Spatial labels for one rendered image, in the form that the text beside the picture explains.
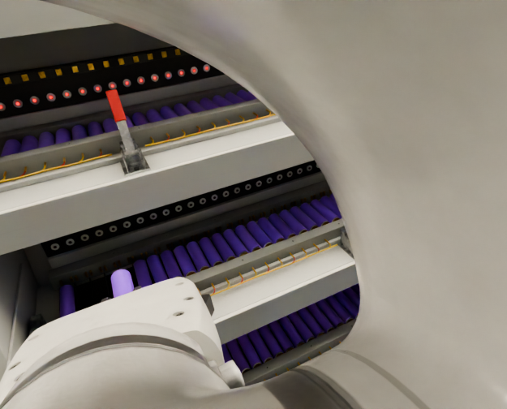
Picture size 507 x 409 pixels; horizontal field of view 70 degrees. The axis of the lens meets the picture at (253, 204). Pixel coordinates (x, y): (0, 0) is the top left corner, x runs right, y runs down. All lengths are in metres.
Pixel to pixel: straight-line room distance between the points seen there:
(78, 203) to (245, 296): 0.24
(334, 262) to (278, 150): 0.19
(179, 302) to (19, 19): 0.33
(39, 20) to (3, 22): 0.03
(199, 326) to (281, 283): 0.35
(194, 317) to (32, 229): 0.29
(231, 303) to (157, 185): 0.18
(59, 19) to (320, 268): 0.43
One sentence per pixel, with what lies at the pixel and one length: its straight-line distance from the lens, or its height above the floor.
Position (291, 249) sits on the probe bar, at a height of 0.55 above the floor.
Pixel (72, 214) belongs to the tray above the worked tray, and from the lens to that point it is 0.42.
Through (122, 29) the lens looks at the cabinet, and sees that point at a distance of 0.64.
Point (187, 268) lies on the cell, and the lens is 0.53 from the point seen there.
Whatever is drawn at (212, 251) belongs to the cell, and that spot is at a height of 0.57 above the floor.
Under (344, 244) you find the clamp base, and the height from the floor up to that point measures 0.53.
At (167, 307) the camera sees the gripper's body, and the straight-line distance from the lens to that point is 0.19.
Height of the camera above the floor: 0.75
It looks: 14 degrees down
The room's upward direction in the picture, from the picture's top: 14 degrees counter-clockwise
